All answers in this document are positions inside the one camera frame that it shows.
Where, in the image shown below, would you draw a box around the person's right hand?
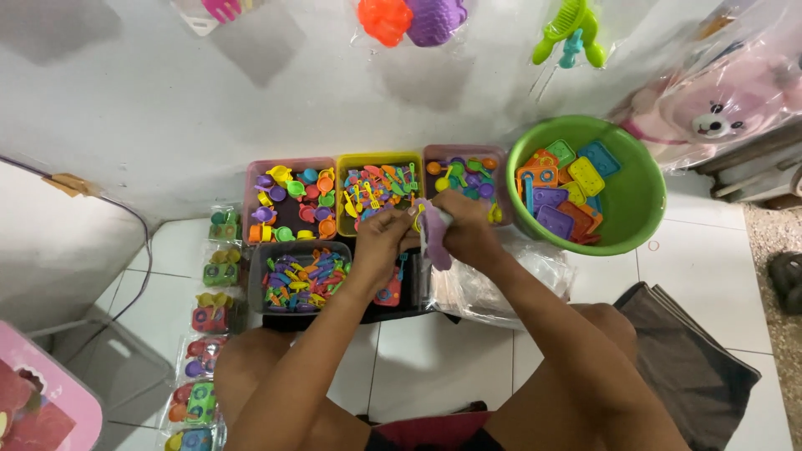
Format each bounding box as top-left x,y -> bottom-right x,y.
431,190 -> 503,269

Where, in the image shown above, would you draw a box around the person's left hand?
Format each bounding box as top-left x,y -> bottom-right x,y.
352,209 -> 420,286

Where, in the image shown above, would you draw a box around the clear bag with purple toy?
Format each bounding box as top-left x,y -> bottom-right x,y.
414,198 -> 454,272

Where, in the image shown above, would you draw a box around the heap of toy pans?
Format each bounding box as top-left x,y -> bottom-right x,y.
426,157 -> 503,224

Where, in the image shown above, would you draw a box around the heap of toy utensils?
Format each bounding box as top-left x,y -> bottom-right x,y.
342,163 -> 421,231

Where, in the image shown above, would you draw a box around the dusky pink tub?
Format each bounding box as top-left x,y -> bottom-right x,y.
423,144 -> 513,227

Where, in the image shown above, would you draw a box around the yellow-green tub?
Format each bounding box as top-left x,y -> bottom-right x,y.
336,152 -> 426,238

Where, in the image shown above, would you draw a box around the red toy stove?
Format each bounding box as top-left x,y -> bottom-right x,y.
373,268 -> 404,308

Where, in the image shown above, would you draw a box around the black tray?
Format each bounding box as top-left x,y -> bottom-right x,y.
262,236 -> 462,332

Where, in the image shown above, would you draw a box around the stack of clear plastic bags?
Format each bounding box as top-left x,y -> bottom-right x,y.
428,241 -> 575,331

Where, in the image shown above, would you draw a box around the heap of toy pots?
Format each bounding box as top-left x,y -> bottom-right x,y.
249,165 -> 338,243

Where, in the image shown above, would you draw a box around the heap of small toy cutlery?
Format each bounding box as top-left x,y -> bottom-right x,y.
262,248 -> 350,313

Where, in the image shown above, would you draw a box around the heap of toy stove plates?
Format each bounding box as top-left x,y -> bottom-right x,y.
515,139 -> 622,246

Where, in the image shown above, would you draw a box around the grey tub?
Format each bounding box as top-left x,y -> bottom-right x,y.
248,241 -> 354,317

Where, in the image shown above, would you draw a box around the green plastic basin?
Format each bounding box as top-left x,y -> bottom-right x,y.
505,114 -> 667,257

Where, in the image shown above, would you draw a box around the hanging pack of sand moulds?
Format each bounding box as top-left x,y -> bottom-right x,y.
350,0 -> 471,50

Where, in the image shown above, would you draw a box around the hanging pack with green comb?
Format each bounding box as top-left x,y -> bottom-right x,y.
530,0 -> 610,71

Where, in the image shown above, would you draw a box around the row of packed toy sets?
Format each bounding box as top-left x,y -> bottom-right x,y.
160,204 -> 246,451

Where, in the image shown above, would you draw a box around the person's red shorts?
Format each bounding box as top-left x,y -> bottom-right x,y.
365,410 -> 506,451

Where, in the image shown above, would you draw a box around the person's left leg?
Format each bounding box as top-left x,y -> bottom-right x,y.
213,326 -> 372,451

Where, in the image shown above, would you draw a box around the person's leg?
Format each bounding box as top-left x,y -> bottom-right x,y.
486,303 -> 640,451
213,326 -> 372,451

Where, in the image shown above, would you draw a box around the person's right leg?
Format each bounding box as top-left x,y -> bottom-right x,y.
486,303 -> 640,451

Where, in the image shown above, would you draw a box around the hanging pack with pink fork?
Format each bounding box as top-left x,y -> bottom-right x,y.
170,0 -> 267,37

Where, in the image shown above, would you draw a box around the pink bear bag in plastic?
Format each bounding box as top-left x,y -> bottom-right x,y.
609,0 -> 802,174

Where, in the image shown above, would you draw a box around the grey folded cloth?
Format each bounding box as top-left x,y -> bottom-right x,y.
613,281 -> 763,451

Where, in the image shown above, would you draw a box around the wooden shelf unit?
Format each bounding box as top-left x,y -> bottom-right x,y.
692,118 -> 802,211

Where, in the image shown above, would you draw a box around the clear grey plastic container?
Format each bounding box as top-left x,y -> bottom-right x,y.
28,318 -> 178,434

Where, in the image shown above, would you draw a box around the brown tape strip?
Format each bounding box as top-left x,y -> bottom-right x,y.
42,173 -> 96,199

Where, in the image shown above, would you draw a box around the dark sandal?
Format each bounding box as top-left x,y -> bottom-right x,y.
768,251 -> 802,315

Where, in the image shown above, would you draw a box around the pink printed box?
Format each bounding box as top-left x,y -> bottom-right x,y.
0,320 -> 104,451

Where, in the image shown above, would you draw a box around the thin grey cable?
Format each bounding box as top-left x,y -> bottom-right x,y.
0,153 -> 155,342

